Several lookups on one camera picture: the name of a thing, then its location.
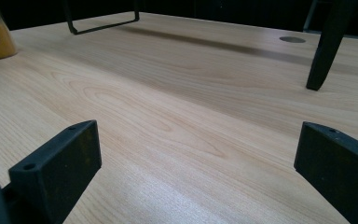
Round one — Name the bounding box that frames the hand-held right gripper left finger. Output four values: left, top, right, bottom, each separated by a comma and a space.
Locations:
7, 119, 103, 224

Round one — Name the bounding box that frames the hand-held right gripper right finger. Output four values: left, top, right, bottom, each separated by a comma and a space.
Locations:
293, 121, 358, 224

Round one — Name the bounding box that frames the dark metal stand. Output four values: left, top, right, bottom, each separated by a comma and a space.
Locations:
302, 0, 323, 34

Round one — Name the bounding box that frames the grey round cable hole cover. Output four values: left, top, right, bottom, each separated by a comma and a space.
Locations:
279, 35, 307, 44

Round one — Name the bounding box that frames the black metal stand frame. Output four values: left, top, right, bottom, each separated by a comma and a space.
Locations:
62, 0, 141, 35

